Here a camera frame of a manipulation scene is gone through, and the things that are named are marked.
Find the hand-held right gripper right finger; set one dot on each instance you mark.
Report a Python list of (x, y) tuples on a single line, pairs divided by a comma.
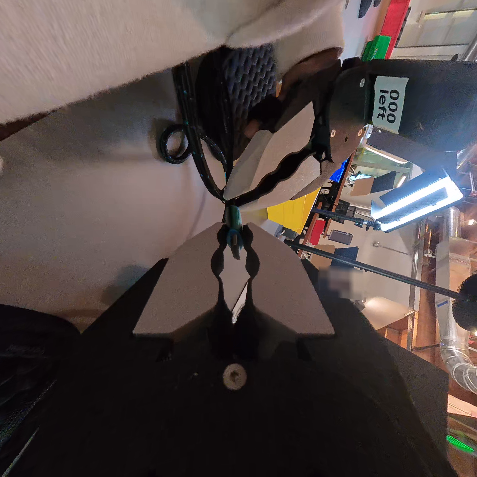
[(290, 294)]

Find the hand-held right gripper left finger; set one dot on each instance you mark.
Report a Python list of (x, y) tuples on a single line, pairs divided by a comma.
[(179, 290)]

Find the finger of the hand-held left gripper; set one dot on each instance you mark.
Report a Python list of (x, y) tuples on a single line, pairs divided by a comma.
[(283, 138), (294, 179)]

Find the yellow plastic bin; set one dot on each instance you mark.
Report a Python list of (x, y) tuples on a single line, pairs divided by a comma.
[(294, 212)]

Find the person's left forearm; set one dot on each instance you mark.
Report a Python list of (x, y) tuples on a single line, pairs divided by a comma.
[(111, 44)]

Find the person's left hand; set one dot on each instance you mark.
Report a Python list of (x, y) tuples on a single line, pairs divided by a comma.
[(309, 70)]

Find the blue plastic bin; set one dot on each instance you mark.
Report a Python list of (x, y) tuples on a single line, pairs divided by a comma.
[(341, 171)]

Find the red plastic bin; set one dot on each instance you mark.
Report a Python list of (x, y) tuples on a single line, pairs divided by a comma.
[(395, 18), (316, 233)]

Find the green plastic bin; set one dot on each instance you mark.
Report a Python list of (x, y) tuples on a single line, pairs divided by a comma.
[(376, 48)]

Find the studio light panel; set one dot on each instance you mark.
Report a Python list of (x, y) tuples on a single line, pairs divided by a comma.
[(417, 203)]

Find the black pole with fuzzy end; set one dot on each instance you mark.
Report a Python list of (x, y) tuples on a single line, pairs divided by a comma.
[(467, 302)]

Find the silver air duct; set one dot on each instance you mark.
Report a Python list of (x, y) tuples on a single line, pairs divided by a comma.
[(452, 335)]

